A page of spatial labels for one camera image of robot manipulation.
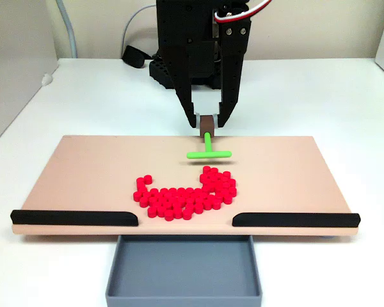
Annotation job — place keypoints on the grey open container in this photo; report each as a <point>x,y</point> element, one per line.
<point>182,265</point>

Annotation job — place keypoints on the black table clamp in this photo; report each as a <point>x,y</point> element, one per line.
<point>133,57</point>

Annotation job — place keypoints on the red granule pile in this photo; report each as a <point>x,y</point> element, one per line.
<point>176,199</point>

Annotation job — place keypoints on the peach flat board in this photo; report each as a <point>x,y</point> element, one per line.
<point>83,179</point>

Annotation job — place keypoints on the black board edge rail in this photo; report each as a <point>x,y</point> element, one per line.
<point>294,220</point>
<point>73,218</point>

